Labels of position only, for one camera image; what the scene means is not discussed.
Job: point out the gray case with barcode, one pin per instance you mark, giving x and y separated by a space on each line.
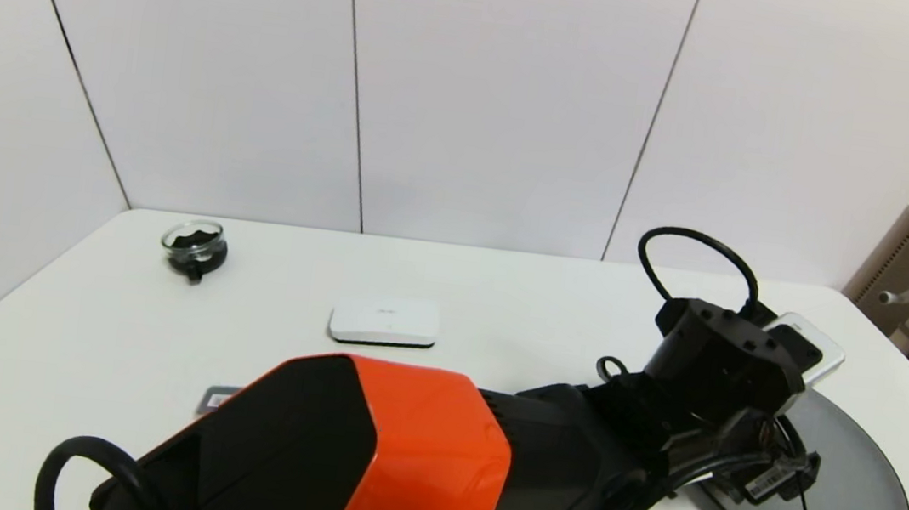
217 399

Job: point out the white flat box device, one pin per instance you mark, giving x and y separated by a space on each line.
384 318

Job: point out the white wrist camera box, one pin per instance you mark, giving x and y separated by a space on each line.
810 349

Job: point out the gray round plate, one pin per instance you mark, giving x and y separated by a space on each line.
855 497

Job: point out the glass bowl with black contents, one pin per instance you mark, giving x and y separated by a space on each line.
195 247

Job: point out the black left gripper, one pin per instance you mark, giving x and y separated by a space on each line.
771 483

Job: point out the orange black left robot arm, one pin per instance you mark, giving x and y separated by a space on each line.
414 456

